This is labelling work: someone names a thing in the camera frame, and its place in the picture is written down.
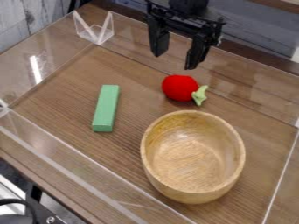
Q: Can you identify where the black metal table bracket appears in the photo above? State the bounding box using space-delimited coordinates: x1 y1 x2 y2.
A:
25 185 67 224

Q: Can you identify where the light wooden bowl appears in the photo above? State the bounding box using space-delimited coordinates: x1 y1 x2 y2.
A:
140 110 247 204

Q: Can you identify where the red plush tomato toy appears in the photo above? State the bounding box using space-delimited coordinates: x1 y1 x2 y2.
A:
161 74 209 106

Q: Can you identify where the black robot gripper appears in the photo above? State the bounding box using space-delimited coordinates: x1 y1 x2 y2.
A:
144 0 225 70

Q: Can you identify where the black cable under table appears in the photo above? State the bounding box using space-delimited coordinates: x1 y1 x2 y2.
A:
0 198 36 224

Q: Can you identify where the green rectangular block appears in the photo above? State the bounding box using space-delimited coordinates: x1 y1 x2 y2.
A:
92 85 120 132

